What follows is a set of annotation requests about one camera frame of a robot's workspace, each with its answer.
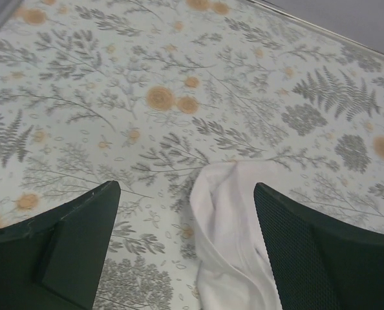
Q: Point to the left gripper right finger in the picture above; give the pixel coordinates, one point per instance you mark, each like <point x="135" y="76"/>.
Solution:
<point x="319" y="262"/>

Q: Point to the white t shirt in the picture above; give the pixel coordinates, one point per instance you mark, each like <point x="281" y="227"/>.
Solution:
<point x="234" y="271"/>

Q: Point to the floral patterned table mat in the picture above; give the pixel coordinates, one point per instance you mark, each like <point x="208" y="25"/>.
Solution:
<point x="147" y="93"/>

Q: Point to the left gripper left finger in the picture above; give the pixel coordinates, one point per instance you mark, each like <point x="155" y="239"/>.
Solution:
<point x="54" y="260"/>

